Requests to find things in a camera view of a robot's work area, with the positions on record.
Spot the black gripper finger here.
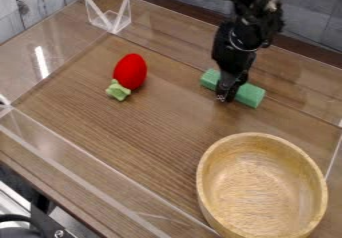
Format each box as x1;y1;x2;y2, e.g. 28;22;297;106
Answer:
236;70;248;86
215;71;238;102

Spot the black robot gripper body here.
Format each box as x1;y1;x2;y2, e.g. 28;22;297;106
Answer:
211;21;259;77

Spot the green rectangular block stick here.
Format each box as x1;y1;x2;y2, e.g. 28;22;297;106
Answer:
200;69;266;108

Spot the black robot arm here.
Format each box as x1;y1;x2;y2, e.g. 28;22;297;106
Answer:
211;0;284;102

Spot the wooden brown bowl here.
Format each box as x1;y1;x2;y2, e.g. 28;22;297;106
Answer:
196;132;329;238

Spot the red toy strawberry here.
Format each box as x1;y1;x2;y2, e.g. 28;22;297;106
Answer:
105;53;147;101

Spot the black clamp under table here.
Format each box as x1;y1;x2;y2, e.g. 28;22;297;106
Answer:
0;204;68;238

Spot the clear acrylic tray enclosure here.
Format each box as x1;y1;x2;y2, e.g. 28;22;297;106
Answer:
0;0;342;238

